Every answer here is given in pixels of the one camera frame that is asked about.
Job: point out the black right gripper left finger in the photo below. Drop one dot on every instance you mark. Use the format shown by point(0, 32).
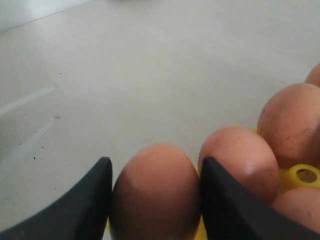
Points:
point(80, 214)

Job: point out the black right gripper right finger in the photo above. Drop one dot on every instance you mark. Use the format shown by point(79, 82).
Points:
point(231, 212)

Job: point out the brown egg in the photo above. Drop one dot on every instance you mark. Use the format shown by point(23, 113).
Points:
point(301, 205)
point(247, 157)
point(290, 123)
point(314, 76)
point(156, 196)

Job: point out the yellow plastic egg tray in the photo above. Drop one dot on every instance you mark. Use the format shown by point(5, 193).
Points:
point(297, 176)

